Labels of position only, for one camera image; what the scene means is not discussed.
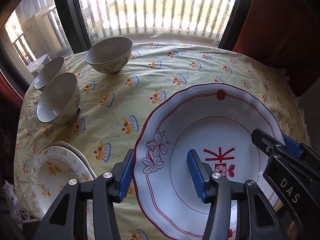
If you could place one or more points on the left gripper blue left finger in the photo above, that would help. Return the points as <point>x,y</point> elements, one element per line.
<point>122,172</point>

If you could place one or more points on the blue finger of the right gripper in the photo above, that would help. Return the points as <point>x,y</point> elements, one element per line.
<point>293,147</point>

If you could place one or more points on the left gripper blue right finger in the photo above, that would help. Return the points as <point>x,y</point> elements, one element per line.
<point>200,177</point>

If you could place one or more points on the floral bowl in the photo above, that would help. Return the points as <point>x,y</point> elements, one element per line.
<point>59,103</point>
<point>110,55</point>
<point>49,72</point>

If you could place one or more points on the yellow crown-print tablecloth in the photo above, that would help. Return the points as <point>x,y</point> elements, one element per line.
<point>114,107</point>

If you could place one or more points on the plain white bottom plate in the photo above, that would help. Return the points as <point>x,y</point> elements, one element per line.
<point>79,154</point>

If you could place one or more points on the white plate yellow flowers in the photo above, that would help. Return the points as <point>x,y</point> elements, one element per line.
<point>53,168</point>

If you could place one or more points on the red curtain right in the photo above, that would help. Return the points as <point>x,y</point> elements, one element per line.
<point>283,34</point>

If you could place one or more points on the red curtain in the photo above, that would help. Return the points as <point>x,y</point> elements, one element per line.
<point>9,97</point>
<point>283,34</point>

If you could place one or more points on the red curtain left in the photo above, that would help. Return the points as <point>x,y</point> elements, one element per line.
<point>9,97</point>

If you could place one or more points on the white air conditioner unit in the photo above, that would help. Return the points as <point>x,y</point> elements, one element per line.
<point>36,66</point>

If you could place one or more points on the balcony railing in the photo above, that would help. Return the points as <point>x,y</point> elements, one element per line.
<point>154,18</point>

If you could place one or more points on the hanging beige cloth outside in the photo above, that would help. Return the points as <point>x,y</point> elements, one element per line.
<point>29,8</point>

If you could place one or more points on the white wire rack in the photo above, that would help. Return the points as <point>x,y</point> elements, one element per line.
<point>18,213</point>

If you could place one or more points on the black window frame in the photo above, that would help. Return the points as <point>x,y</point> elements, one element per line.
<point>72,21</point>

